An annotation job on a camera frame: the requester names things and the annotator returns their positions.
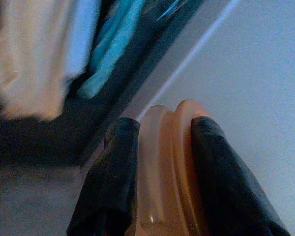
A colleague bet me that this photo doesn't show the orange round container lid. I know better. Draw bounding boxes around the orange round container lid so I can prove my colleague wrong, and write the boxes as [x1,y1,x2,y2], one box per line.
[124,98,211,236]

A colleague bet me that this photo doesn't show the white hanging garment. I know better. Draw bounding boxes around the white hanging garment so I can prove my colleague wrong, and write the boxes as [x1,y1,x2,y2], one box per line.
[0,0,74,121]

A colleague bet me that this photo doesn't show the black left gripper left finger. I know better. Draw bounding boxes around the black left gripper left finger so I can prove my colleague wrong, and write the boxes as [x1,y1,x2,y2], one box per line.
[66,117,141,236]

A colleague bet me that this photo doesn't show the light blue hanging garment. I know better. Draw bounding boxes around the light blue hanging garment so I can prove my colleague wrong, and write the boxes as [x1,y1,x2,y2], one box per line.
[63,0,101,79]

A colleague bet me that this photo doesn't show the teal hanging garment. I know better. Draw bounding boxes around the teal hanging garment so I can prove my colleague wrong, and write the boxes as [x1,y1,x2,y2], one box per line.
[77,0,148,99]

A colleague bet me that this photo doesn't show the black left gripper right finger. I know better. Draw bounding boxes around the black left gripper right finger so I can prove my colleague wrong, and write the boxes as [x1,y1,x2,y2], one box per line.
[190,116,291,236]

